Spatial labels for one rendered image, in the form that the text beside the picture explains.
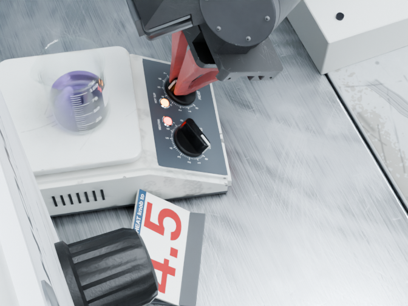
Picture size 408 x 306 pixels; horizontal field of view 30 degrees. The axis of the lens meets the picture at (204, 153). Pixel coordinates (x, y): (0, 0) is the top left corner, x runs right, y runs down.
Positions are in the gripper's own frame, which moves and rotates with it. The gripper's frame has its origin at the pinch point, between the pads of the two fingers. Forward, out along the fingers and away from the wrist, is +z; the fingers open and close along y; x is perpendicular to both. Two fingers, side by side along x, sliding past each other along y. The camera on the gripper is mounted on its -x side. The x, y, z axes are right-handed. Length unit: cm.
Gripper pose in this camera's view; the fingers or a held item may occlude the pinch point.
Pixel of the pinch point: (181, 82)
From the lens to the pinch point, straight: 70.6
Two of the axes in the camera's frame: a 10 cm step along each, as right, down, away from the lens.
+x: 7.9, -0.8, 6.0
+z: -4.9, 5.0, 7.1
